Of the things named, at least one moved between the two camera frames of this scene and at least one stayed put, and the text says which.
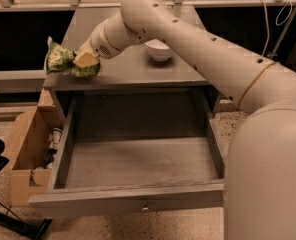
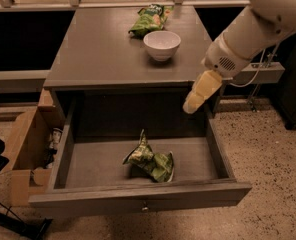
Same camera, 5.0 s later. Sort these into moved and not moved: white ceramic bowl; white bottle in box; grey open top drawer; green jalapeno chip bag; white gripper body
Moved: white gripper body; green jalapeno chip bag
Not moved: white ceramic bowl; grey open top drawer; white bottle in box
